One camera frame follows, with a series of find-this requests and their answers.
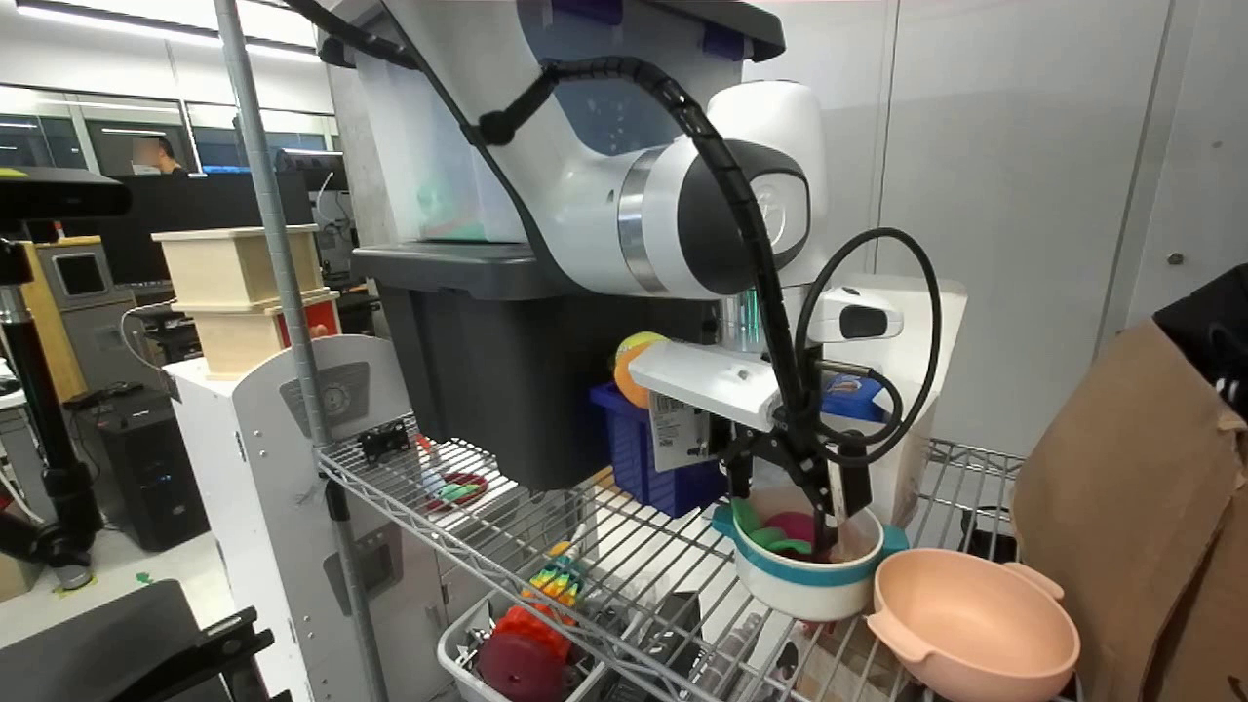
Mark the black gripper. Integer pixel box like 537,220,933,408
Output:
717,421,878,563

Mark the purple toy with green leaves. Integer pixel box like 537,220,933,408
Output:
740,506,827,559

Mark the white bowl with teal rim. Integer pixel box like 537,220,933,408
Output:
712,494,912,626

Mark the pink plastic bowl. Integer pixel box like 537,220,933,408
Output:
862,542,1083,702

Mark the rainbow stacking toy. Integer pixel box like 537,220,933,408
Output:
524,536,595,615

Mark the dark red toy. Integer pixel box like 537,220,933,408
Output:
471,606,579,702

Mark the small green pink toy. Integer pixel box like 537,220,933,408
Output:
409,467,496,514

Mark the white box with blue label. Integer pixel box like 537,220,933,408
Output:
816,369,894,429

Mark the blue plastic bin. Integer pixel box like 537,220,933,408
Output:
585,379,735,522

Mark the dark grey storage bin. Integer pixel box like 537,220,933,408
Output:
348,238,727,494

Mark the brown cardboard box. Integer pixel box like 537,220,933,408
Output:
1012,311,1248,702

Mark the black clip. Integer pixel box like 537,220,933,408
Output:
351,418,418,467

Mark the black bag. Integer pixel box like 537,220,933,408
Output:
1151,262,1248,421

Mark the white grey cabinet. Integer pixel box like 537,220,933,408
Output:
160,332,441,702

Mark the cream plastic bin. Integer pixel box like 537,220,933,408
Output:
193,301,348,381
147,220,331,316

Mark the black floor box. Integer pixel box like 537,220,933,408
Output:
59,388,216,555

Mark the yellow cabinet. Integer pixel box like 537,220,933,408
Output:
13,230,125,408

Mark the black tripod stand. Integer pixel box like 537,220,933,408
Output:
0,230,110,567

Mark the black cable conduit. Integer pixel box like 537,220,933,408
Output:
284,0,944,529

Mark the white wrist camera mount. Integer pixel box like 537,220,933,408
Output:
628,336,812,475

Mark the metal wire shelf rack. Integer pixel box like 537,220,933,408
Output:
211,0,1248,702

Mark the plain black camera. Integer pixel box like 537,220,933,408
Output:
0,164,136,242

